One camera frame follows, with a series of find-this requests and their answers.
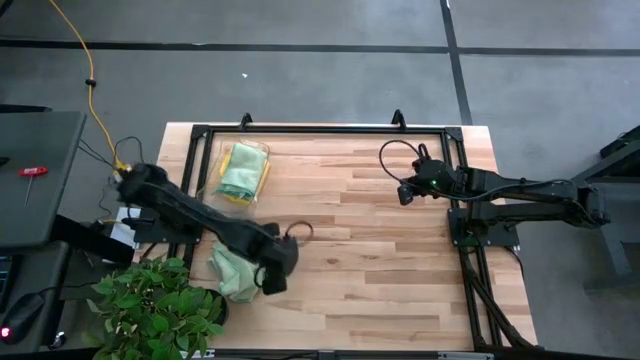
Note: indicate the green microfiber towel white tag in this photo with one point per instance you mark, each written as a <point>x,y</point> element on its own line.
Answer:
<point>232,275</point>

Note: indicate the clear plastic bin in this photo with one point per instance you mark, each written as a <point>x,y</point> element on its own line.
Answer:
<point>207,185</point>

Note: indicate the dark desk surface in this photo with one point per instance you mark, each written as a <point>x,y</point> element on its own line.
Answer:
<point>45,270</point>

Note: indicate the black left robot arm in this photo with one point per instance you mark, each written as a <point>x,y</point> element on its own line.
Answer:
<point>190,210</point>

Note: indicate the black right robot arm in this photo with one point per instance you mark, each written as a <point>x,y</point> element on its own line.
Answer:
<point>525,192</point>

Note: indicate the potted green plant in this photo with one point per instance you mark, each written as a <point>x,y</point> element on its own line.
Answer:
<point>150,310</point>

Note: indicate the white paper sheet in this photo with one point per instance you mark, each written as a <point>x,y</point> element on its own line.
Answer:
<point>120,235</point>

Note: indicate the black backlit keyboard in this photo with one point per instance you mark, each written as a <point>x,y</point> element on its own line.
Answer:
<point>4,280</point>

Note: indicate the black metal table frame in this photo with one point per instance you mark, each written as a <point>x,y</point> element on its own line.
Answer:
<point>325,129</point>

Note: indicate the yellow black power connector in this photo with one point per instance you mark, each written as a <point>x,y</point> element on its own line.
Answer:
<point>119,171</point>

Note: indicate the grey desk top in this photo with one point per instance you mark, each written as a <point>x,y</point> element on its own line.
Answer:
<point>40,215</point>

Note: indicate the black desk base beam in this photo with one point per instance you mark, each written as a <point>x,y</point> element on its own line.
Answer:
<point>90,240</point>

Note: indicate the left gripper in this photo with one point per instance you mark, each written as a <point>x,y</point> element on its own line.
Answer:
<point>277,255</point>

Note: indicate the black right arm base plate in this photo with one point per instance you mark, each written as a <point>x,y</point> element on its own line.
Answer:
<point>500,239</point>

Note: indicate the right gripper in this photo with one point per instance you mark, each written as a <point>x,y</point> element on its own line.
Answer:
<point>435,177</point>

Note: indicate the grey metal stand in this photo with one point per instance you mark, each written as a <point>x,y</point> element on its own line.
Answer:
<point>620,250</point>

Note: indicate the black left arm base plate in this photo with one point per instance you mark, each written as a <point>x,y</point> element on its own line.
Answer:
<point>150,235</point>

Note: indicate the black computer mouse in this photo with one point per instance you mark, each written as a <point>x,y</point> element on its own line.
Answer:
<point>22,315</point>

